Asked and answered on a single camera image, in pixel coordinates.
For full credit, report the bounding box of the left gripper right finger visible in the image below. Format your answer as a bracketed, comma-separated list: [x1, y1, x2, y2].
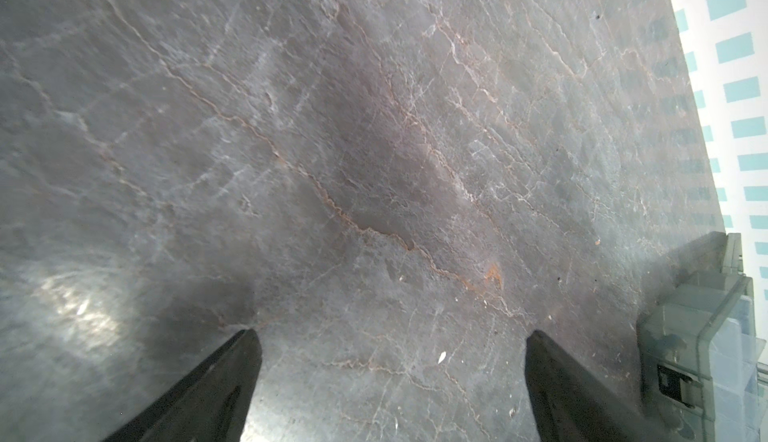
[524, 330, 668, 442]

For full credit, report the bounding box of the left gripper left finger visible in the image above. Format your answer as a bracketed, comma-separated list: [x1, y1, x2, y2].
[107, 329, 262, 441]

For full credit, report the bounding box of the grey compartment organizer box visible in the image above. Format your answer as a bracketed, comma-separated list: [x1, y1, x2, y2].
[638, 233, 767, 441]

